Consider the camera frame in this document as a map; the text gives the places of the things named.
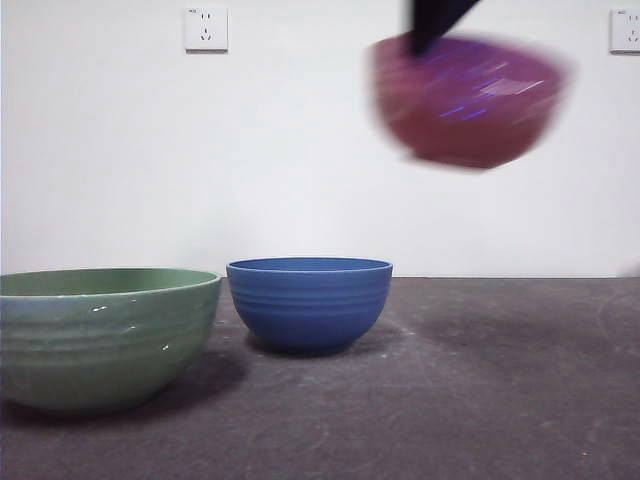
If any red ribbed bowl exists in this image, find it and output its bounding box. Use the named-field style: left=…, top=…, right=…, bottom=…
left=366, top=32, right=577, bottom=171

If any green ribbed bowl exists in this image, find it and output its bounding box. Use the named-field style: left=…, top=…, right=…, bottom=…
left=0, top=267, right=223, bottom=415

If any blue ribbed bowl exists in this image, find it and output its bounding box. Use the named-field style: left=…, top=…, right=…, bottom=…
left=225, top=256, right=395, bottom=358

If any white wall socket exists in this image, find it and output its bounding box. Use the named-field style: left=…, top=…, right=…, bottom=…
left=608, top=8, right=640, bottom=56
left=184, top=5, right=230, bottom=54

